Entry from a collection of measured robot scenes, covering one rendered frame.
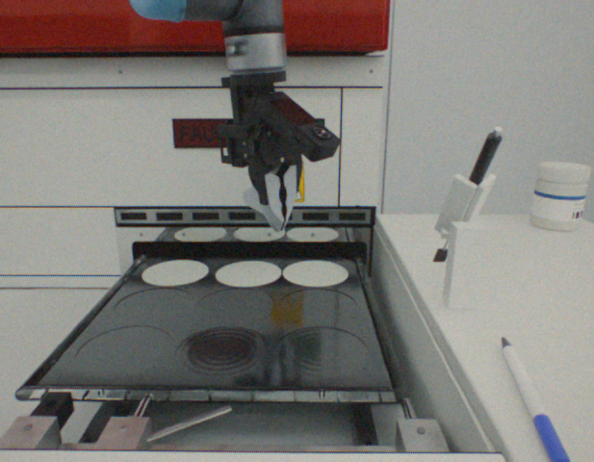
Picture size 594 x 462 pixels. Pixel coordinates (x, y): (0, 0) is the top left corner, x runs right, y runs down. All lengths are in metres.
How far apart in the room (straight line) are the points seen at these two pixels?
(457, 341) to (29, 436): 0.36
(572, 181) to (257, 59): 0.48
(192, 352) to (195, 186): 0.35
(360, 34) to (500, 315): 0.43
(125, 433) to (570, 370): 0.36
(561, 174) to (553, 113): 1.78
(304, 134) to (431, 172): 1.86
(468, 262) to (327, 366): 0.18
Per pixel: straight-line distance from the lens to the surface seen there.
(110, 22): 0.76
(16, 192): 0.92
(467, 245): 0.46
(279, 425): 0.54
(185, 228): 0.81
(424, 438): 0.41
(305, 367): 0.49
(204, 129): 0.77
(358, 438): 0.49
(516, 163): 2.51
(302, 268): 0.72
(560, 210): 0.79
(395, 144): 2.31
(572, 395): 0.40
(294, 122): 0.55
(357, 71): 0.76
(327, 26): 0.71
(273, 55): 0.58
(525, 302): 0.53
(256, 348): 0.52
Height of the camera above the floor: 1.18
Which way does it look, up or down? 18 degrees down
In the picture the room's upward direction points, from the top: straight up
